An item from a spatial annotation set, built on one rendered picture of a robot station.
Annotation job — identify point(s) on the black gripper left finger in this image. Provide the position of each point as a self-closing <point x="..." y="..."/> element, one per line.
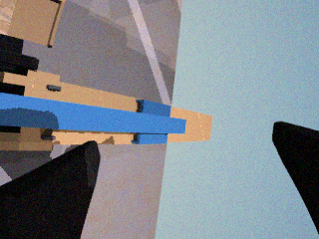
<point x="52" y="201"/>

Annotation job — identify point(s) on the blue bar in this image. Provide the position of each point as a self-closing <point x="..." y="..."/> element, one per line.
<point x="153" y="122"/>

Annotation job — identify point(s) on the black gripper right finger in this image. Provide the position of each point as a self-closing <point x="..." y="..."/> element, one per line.
<point x="298" y="147"/>

